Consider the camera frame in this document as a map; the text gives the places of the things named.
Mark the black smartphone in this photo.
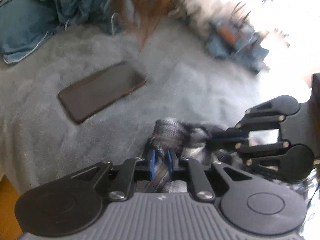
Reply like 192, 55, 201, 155
58, 61, 146, 124

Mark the blue jeans pile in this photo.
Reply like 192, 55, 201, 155
206, 20, 269, 75

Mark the black white plaid garment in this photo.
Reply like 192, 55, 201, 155
135, 117, 318, 196

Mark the teal crumpled duvet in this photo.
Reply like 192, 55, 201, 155
39, 0, 178, 41

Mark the teal pillow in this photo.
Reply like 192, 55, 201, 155
1, 0, 60, 64

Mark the grey fleece blanket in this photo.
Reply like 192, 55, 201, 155
1, 20, 310, 193

